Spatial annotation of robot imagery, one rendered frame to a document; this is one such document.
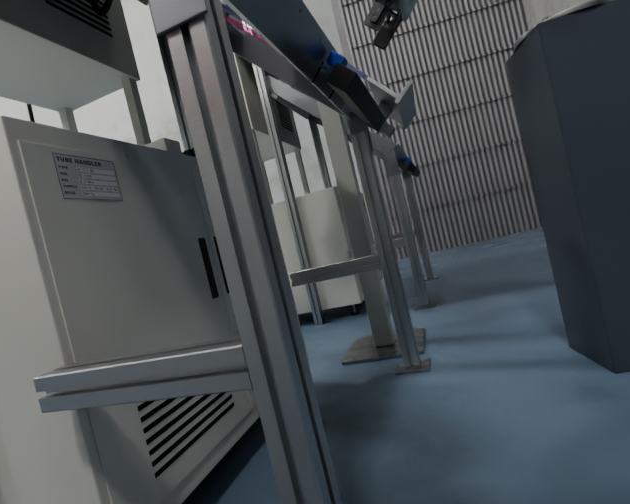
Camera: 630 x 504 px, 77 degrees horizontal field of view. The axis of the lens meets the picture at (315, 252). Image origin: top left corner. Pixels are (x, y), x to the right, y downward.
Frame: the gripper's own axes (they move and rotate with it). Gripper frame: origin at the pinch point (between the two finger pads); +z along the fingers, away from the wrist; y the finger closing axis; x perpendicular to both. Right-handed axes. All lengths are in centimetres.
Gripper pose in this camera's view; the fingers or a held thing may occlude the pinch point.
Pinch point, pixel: (377, 33)
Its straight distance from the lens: 90.3
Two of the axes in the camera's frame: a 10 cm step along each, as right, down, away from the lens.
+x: -8.1, -5.5, 2.1
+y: 3.1, -1.0, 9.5
